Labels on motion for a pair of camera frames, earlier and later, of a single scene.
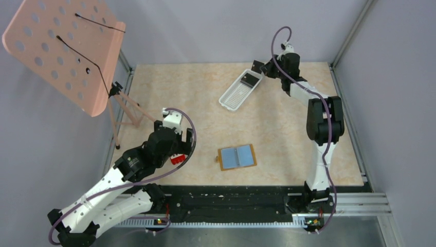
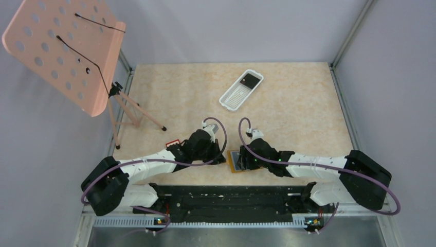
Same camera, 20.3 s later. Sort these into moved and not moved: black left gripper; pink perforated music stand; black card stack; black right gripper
Moved: black left gripper; black right gripper
Not moved: pink perforated music stand; black card stack
